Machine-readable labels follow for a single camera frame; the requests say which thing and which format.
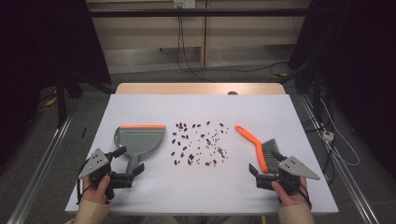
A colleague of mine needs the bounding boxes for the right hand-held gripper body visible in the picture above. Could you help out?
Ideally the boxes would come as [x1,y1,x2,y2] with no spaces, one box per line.
[255,156,321,196]

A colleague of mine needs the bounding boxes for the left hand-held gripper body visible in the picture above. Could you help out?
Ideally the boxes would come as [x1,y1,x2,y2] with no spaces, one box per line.
[78,147,135,200]

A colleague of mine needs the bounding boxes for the orange brush with grey bristles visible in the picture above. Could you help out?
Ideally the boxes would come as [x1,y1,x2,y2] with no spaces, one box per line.
[234,124,283,175]

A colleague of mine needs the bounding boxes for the grey dustpan with orange lip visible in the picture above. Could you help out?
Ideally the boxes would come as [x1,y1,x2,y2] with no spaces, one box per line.
[113,124,166,175]

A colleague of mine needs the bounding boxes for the red and green beans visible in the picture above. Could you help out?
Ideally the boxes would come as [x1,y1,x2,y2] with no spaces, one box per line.
[170,120,231,167]

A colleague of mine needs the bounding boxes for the person's left hand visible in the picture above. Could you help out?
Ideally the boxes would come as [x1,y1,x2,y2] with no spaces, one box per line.
[81,175,111,204]

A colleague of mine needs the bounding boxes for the person's right hand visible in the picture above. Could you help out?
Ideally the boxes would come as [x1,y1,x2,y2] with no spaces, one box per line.
[270,176,312,207]

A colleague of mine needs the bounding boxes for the white table cover sheet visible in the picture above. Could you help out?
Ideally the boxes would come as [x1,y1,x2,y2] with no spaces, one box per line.
[64,93,340,216]

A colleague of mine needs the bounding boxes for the black metal stand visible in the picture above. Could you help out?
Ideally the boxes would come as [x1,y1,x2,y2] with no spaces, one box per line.
[55,71,116,129]
[278,62,323,125]

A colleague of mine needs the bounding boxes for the wooden table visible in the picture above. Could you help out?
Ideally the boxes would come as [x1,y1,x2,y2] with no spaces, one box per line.
[115,82,287,96]

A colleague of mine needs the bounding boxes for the beige wooden cabinet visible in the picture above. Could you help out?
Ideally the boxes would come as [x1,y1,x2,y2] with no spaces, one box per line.
[85,0,312,75]

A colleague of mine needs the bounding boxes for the black curtain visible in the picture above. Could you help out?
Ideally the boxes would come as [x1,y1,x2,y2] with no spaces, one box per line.
[0,0,112,162]
[288,0,396,169]

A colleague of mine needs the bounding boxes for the black horizontal bar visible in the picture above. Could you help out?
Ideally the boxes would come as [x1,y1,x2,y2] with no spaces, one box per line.
[55,8,312,18]

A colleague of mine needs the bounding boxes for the metal floor rail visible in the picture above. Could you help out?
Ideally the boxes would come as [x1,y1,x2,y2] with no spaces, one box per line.
[299,94,381,224]
[7,115,74,224]

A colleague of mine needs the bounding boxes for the white cable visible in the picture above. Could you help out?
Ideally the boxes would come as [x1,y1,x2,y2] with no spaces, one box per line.
[320,97,361,167]

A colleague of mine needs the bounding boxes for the black hanging cable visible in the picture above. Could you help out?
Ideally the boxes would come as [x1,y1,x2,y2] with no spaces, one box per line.
[176,7,216,83]

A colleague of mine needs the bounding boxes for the white wall socket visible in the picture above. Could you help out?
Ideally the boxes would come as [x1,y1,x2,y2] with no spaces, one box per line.
[173,0,196,9]

